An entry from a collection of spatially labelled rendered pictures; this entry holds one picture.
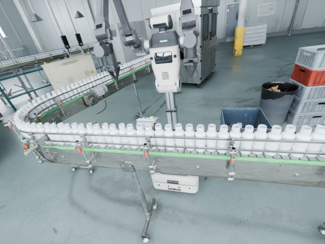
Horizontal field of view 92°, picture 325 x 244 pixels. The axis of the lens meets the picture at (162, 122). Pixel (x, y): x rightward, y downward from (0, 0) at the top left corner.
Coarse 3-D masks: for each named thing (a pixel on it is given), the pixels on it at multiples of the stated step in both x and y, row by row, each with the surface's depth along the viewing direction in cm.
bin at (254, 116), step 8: (224, 112) 141; (232, 112) 139; (240, 112) 138; (248, 112) 136; (256, 112) 134; (224, 120) 145; (232, 120) 143; (240, 120) 142; (248, 120) 140; (256, 120) 138; (264, 120) 122; (240, 128) 112; (256, 128) 110
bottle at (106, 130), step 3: (105, 123) 101; (102, 126) 99; (105, 126) 99; (108, 126) 101; (105, 129) 99; (108, 129) 100; (105, 132) 99; (108, 132) 100; (105, 138) 102; (108, 138) 102; (111, 138) 103; (108, 141) 103; (111, 141) 104
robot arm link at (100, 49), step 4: (108, 32) 81; (108, 36) 82; (96, 40) 84; (104, 40) 81; (108, 40) 83; (96, 44) 78; (100, 44) 78; (104, 44) 82; (96, 48) 79; (100, 48) 78; (104, 48) 80; (108, 48) 83; (96, 52) 80; (100, 52) 79; (104, 52) 80; (108, 52) 84; (100, 56) 80
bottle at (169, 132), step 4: (168, 124) 90; (168, 128) 87; (164, 132) 90; (168, 132) 88; (172, 132) 89; (164, 136) 91; (168, 136) 89; (172, 136) 90; (168, 140) 90; (172, 140) 91; (168, 144) 92; (172, 144) 92; (168, 148) 94; (172, 148) 94
